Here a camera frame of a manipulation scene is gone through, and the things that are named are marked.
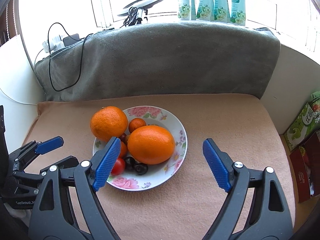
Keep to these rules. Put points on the beige cloth mat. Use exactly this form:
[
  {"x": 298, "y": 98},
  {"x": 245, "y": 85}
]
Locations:
[{"x": 185, "y": 206}]

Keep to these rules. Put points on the grey blanket covered backrest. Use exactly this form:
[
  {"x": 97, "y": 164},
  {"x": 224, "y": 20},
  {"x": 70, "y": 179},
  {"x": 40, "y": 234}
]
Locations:
[{"x": 162, "y": 58}]

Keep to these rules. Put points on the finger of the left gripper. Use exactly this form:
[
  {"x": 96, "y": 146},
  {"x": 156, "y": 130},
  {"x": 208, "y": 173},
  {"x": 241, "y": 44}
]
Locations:
[
  {"x": 67, "y": 162},
  {"x": 28, "y": 152}
]

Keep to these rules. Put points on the small mandarin in plate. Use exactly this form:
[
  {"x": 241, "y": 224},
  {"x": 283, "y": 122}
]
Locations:
[{"x": 135, "y": 124}]

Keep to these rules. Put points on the red tomato in plate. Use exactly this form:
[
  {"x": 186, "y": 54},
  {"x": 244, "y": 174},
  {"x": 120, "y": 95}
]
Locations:
[{"x": 119, "y": 167}]

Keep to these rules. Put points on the small mandarin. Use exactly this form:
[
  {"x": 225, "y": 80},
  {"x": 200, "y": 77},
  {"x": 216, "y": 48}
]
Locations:
[
  {"x": 123, "y": 150},
  {"x": 135, "y": 124}
]

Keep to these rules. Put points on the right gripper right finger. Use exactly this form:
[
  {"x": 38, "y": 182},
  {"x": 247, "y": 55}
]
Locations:
[{"x": 269, "y": 215}]

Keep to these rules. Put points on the dark plum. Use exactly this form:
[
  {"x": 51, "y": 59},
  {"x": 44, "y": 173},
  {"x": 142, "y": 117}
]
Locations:
[
  {"x": 141, "y": 168},
  {"x": 130, "y": 163}
]

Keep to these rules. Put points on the green snack package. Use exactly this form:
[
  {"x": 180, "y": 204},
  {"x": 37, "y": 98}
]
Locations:
[{"x": 306, "y": 122}]

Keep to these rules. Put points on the ring light stand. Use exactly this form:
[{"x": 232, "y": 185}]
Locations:
[{"x": 136, "y": 11}]

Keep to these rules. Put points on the red box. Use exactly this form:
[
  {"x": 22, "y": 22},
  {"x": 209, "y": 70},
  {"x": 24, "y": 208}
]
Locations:
[{"x": 305, "y": 161}]

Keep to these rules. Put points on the small red cherry tomato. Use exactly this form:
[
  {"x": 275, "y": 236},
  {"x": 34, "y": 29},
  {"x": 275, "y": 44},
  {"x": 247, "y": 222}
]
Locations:
[{"x": 123, "y": 138}]

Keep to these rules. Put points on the dark plum in plate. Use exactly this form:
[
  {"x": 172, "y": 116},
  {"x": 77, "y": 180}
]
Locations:
[{"x": 130, "y": 163}]

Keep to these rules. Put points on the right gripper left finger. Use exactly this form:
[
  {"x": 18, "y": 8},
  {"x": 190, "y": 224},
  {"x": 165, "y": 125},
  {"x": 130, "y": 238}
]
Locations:
[{"x": 53, "y": 216}]

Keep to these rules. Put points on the white power strip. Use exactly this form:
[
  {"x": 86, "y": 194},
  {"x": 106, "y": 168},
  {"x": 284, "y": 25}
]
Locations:
[{"x": 53, "y": 44}]

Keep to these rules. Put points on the floral white ceramic plate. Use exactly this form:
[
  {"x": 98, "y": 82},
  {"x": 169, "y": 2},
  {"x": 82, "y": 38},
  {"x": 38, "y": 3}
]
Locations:
[{"x": 157, "y": 174}]

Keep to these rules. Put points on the black charger adapter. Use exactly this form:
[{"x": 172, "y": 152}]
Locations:
[{"x": 70, "y": 40}]

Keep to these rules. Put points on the large orange in plate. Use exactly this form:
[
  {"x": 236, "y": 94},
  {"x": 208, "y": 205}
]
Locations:
[{"x": 151, "y": 145}]

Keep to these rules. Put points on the large orange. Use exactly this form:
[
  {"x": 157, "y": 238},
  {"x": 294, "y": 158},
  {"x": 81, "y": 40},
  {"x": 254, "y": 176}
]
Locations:
[
  {"x": 151, "y": 145},
  {"x": 108, "y": 122}
]

